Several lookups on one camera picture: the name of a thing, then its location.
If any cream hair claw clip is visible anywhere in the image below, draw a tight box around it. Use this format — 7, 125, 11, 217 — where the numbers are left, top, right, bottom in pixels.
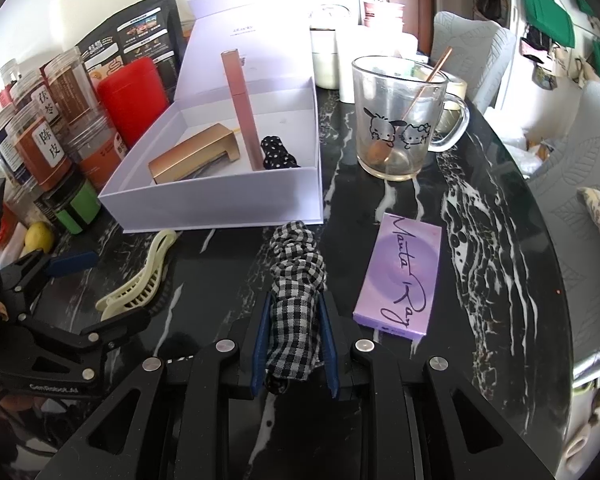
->
95, 230, 178, 322

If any black white gingham scrunchie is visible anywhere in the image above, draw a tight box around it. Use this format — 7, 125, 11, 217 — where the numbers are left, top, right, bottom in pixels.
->
266, 221, 326, 382

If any purple Manta Ray box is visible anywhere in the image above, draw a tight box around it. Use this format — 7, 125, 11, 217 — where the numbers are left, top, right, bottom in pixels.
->
353, 214, 442, 339

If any black polka dot scrunchie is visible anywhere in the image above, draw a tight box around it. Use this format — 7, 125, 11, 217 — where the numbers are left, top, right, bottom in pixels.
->
261, 136, 299, 170

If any gold cardboard box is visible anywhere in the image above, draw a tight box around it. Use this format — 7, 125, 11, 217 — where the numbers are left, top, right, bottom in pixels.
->
148, 124, 240, 184

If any pink long slim box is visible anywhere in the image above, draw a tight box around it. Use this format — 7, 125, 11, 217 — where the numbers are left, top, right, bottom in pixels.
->
221, 50, 264, 171

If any yellow lemon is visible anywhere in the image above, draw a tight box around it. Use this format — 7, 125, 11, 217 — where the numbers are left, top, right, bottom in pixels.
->
24, 221, 55, 254

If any hand holding left gripper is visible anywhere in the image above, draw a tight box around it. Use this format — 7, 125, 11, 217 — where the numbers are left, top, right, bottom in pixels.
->
0, 387, 35, 418

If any green label black jar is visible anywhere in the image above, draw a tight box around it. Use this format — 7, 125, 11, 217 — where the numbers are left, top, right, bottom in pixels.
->
43, 174, 102, 234

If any orange short jar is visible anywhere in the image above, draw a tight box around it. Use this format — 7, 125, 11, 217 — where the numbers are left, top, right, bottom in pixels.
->
66, 114, 128, 192

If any orange label plastic jar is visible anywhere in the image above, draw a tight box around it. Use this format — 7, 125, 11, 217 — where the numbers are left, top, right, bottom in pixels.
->
6, 102, 72, 192

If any purple label plastic jar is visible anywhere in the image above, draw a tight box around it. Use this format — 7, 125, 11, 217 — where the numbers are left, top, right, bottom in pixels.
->
0, 103, 30, 184

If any brown label plastic jar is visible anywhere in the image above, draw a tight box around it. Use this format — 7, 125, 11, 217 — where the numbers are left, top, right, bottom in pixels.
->
43, 47, 99, 125

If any red canister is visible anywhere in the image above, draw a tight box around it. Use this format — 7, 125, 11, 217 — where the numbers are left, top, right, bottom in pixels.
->
96, 58, 170, 148

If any rose gold spoon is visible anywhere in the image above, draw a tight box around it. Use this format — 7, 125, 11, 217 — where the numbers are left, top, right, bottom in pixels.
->
370, 47, 453, 162

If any white open gift box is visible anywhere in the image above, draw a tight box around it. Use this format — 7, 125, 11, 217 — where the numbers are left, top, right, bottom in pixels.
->
99, 0, 323, 232

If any red label tall jar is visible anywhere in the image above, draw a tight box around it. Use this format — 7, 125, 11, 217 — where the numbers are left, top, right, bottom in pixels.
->
0, 58, 21, 108

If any glass mug with cartoon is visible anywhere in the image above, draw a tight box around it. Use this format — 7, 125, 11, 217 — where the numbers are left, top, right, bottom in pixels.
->
352, 55, 470, 182

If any black snack bag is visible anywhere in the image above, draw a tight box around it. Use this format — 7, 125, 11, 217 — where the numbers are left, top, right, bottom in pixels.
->
78, 0, 186, 91

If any grey chair near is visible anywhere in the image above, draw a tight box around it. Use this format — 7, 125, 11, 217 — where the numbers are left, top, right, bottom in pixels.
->
529, 81, 600, 387

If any grey chair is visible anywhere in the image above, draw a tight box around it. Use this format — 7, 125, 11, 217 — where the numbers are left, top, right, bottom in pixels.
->
430, 11, 516, 113
529, 81, 600, 387

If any grey chair far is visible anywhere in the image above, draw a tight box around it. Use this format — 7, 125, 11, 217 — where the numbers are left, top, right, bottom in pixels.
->
430, 11, 516, 113

